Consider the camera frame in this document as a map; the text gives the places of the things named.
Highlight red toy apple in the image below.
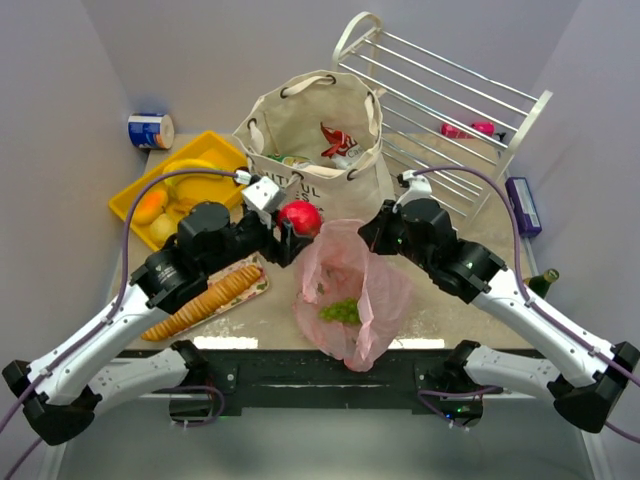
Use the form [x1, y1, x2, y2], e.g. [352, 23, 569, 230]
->
[277, 200, 323, 237]

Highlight yellow toy lemon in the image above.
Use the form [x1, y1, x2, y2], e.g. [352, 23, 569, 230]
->
[149, 213, 177, 247]

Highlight orange toy mango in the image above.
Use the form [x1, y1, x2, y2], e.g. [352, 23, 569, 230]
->
[132, 189, 169, 225]

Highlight pink plastic bag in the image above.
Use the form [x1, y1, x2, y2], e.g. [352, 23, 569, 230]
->
[293, 220, 412, 372]

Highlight green toy grapes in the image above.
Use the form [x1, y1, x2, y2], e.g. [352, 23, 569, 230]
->
[319, 298, 361, 326]

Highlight yellow toy banana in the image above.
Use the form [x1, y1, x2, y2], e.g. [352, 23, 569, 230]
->
[159, 159, 237, 202]

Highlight red white snack packet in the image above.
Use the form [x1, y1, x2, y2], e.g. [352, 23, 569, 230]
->
[320, 123, 365, 170]

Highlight green chips bag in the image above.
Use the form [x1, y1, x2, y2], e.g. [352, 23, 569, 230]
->
[267, 154, 315, 170]

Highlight beige canvas tote bag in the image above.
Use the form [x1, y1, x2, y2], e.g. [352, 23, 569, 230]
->
[233, 70, 394, 222]

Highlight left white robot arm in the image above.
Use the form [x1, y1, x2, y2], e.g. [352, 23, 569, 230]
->
[2, 201, 322, 446]

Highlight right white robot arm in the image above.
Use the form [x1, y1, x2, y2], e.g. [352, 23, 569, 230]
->
[358, 198, 639, 433]

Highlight floral rectangular plate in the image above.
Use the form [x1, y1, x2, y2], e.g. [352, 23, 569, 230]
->
[198, 254, 269, 319]

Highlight row of round crackers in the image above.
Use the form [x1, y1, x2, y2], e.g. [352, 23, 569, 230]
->
[140, 262, 269, 342]

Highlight purple box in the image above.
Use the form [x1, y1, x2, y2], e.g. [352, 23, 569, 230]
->
[505, 177, 542, 238]

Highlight white metal rack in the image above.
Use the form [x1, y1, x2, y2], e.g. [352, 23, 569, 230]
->
[332, 12, 553, 231]

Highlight pink packet behind rack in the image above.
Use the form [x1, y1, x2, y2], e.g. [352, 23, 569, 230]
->
[440, 123, 472, 139]

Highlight green glass bottle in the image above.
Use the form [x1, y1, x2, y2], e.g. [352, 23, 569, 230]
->
[524, 268, 560, 298]

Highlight blue white tissue roll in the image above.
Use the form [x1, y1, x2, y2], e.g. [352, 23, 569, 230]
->
[127, 113, 175, 150]

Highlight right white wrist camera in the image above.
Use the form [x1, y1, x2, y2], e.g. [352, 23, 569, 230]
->
[394, 170, 432, 211]

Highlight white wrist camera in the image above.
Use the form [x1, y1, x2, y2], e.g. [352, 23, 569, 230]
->
[235, 170, 286, 226]
[394, 170, 432, 211]

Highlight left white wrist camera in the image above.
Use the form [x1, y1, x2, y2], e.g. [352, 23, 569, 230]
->
[235, 170, 286, 226]

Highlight black base frame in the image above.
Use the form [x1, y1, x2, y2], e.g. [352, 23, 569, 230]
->
[114, 339, 504, 426]

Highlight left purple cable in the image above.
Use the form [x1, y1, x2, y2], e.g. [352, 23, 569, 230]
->
[0, 167, 251, 480]

